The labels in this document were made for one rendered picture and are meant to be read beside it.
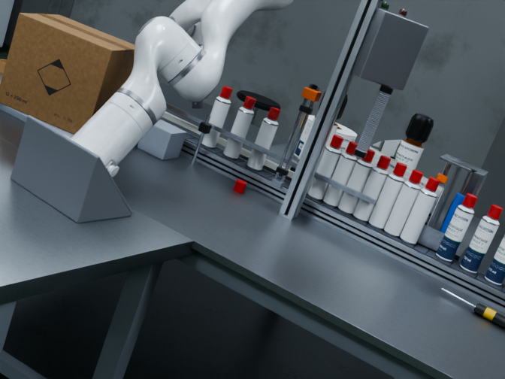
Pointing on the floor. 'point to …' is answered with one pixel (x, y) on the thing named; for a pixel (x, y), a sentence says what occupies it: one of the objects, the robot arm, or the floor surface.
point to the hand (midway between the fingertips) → (197, 102)
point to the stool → (258, 102)
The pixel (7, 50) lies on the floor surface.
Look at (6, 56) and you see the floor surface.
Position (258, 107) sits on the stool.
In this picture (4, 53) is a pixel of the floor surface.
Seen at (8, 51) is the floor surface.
